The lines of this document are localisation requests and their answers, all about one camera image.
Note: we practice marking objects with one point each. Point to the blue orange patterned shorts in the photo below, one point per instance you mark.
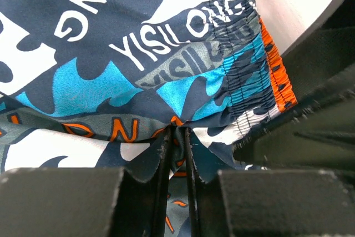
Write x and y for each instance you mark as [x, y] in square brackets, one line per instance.
[93, 83]

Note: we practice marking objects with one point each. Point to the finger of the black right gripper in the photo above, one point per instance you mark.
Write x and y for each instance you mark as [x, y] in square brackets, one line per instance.
[322, 55]
[316, 133]

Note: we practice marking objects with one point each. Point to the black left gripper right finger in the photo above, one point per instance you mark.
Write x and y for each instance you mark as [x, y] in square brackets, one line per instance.
[286, 202]

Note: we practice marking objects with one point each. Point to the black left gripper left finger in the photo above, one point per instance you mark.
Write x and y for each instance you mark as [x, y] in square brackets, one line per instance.
[122, 201]

